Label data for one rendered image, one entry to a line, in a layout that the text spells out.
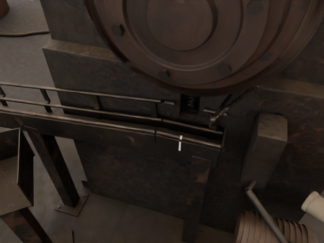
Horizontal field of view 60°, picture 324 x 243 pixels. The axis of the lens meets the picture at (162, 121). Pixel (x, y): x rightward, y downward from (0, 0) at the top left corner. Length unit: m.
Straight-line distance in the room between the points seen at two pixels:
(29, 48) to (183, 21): 2.41
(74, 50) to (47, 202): 0.93
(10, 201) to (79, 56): 0.46
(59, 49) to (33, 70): 1.60
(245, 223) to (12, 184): 0.70
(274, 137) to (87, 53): 0.58
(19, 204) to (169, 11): 0.67
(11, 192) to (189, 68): 0.64
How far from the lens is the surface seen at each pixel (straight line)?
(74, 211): 1.54
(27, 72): 2.53
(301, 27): 0.59
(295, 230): 0.95
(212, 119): 0.61
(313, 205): 0.82
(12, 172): 0.99
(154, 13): 0.51
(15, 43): 2.98
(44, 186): 1.69
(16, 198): 0.93
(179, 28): 0.51
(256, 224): 0.92
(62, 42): 0.98
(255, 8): 0.47
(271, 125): 0.79
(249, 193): 0.88
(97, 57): 0.88
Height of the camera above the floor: 1.33
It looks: 46 degrees down
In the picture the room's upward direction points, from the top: straight up
